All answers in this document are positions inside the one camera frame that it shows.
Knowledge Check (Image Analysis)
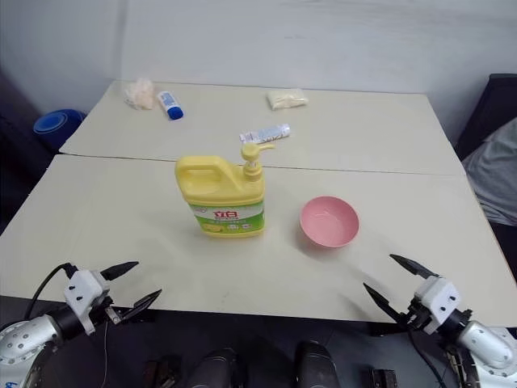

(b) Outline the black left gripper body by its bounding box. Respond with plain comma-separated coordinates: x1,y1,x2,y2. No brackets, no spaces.
94,295,123,325

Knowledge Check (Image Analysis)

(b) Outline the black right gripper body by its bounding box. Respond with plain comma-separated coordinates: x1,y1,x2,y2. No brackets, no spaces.
398,297,435,331

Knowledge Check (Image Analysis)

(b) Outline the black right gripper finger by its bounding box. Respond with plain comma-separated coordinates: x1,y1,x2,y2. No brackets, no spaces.
362,281,406,323
389,253,439,280

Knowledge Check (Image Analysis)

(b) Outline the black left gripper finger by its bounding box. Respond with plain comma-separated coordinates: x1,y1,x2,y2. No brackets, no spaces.
118,288,163,323
100,260,140,281

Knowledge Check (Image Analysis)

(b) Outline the pink plastic bowl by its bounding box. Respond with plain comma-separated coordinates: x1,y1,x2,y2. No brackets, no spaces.
299,196,360,249

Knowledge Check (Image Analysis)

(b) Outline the yellow detergent pump bottle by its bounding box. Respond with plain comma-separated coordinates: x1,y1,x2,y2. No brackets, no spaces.
174,142,277,239

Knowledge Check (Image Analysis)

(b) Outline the white toothpaste tube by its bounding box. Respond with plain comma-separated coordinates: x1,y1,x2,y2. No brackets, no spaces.
238,123,293,145

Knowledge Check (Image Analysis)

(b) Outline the dark rounded shape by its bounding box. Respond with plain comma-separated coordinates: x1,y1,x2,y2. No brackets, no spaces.
187,347,248,388
292,340,337,388

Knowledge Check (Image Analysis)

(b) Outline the grey cloth bundle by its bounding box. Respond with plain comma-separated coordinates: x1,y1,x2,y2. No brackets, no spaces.
461,117,517,226

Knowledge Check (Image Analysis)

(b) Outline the black chair back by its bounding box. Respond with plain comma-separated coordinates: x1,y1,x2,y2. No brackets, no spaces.
454,73,517,162

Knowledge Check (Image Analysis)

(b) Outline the white bottle with blue cap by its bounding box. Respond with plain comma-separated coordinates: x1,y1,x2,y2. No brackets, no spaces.
156,91,184,121

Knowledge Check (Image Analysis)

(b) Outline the clear plastic bag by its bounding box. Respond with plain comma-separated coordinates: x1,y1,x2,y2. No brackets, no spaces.
122,78,156,111

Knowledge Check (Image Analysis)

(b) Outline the beige sponge cloth pack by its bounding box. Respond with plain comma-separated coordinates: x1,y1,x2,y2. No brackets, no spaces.
265,88,310,110

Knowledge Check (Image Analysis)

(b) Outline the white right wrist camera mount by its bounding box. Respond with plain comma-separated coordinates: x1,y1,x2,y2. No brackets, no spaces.
411,276,464,335

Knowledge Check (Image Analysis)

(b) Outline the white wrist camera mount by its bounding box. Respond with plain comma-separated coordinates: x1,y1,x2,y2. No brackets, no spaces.
411,276,464,335
63,269,111,336

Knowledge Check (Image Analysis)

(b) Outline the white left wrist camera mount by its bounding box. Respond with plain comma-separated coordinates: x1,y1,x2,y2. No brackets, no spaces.
63,269,111,336

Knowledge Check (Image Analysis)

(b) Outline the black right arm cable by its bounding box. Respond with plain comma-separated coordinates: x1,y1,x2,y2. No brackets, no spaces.
407,323,450,388

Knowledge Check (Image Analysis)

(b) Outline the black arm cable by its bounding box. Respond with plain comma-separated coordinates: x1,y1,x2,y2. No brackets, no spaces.
23,262,78,321
407,323,450,388

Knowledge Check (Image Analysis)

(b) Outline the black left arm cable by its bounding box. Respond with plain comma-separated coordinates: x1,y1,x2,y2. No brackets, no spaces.
23,262,78,321

